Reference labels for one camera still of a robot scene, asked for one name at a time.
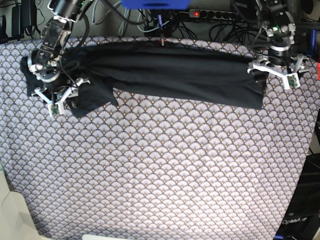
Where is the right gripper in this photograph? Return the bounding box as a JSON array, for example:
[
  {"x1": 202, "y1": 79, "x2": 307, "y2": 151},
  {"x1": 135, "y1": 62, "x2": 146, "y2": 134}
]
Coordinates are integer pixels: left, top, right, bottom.
[{"x1": 26, "y1": 53, "x2": 91, "y2": 117}]

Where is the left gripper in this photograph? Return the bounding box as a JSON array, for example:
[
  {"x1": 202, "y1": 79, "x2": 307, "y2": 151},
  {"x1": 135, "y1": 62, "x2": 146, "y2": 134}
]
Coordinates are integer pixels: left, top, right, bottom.
[{"x1": 247, "y1": 43, "x2": 309, "y2": 90}]

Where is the dark grey T-shirt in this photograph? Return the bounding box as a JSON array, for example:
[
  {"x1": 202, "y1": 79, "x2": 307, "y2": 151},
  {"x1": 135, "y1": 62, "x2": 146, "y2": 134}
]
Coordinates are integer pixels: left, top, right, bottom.
[{"x1": 19, "y1": 42, "x2": 268, "y2": 119}]

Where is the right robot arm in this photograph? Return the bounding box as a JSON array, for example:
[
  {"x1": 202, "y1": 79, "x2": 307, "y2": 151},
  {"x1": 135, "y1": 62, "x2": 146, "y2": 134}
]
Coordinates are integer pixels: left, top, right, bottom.
[{"x1": 27, "y1": 0, "x2": 93, "y2": 117}]

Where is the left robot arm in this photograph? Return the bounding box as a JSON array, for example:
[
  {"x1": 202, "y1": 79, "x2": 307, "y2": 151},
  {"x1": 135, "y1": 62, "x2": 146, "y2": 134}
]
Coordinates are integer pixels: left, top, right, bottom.
[{"x1": 230, "y1": 0, "x2": 308, "y2": 90}]

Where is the blue clamp at right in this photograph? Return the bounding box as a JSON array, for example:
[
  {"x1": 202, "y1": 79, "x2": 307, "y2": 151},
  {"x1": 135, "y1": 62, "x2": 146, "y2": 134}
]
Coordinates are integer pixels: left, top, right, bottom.
[{"x1": 306, "y1": 29, "x2": 317, "y2": 57}]

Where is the red clamp right edge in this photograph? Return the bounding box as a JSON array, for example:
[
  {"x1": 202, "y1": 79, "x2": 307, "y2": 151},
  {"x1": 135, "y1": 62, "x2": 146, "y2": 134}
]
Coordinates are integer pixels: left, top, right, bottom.
[{"x1": 317, "y1": 62, "x2": 320, "y2": 80}]

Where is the black power strip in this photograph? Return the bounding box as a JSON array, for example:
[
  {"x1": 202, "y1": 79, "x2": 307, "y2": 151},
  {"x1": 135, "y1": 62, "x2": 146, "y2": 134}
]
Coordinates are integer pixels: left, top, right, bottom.
[{"x1": 188, "y1": 9, "x2": 243, "y2": 21}]

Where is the red and black clamp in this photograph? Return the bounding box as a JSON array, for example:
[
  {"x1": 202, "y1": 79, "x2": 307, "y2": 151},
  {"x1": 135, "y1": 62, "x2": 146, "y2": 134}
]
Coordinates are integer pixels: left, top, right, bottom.
[{"x1": 159, "y1": 37, "x2": 166, "y2": 47}]

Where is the fan-patterned tablecloth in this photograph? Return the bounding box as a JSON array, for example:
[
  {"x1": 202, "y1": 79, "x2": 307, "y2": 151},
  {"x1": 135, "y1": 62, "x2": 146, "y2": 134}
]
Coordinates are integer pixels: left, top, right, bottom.
[{"x1": 0, "y1": 40, "x2": 320, "y2": 240}]

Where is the cream plastic bin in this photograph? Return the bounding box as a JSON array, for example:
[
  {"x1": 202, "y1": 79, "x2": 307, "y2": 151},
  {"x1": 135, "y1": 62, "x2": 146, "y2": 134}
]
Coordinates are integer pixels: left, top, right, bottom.
[{"x1": 0, "y1": 168, "x2": 40, "y2": 240}]

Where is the black OpenArm box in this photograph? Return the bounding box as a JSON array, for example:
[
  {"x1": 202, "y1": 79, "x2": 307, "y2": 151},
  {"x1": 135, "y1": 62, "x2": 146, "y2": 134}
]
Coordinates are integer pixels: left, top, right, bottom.
[{"x1": 277, "y1": 153, "x2": 320, "y2": 240}]

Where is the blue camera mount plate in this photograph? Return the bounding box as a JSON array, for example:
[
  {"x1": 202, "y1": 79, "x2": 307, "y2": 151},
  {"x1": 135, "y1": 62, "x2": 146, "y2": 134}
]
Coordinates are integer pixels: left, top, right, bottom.
[{"x1": 121, "y1": 0, "x2": 190, "y2": 10}]

